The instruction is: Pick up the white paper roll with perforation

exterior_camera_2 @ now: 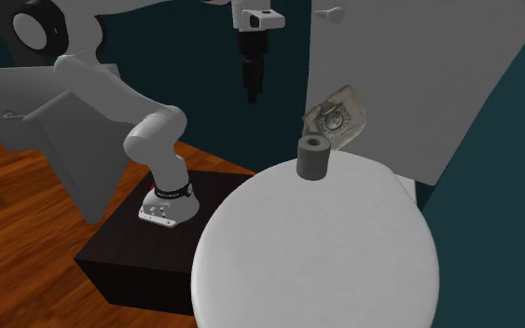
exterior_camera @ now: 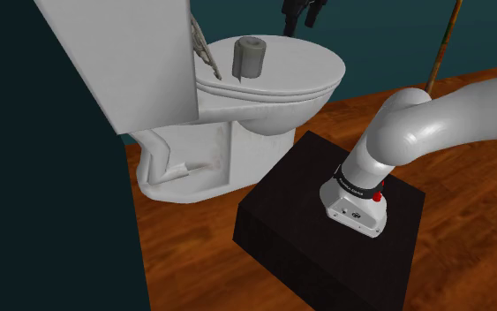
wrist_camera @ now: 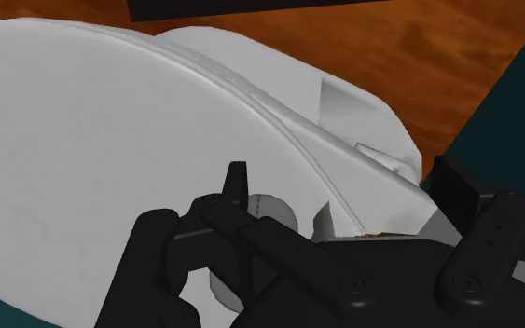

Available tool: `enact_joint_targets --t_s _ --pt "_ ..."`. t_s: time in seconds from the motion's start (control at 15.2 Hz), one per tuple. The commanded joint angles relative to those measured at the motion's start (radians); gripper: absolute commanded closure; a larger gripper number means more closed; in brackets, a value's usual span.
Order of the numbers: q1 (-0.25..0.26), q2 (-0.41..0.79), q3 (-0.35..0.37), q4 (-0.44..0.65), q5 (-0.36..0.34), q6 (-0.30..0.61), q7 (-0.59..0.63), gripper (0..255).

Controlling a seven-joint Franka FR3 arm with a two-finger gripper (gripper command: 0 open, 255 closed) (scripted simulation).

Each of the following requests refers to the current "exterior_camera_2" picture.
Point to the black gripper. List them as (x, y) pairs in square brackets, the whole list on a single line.
[(253, 45)]

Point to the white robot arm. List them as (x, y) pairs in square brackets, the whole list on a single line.
[(153, 134)]

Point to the grey toilet paper roll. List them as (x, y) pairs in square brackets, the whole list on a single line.
[(313, 161)]

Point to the grey cabinet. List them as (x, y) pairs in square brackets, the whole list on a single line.
[(78, 150)]

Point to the white toilet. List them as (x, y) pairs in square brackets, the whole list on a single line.
[(316, 254)]

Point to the dark robot stand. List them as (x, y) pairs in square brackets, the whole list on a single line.
[(121, 254)]

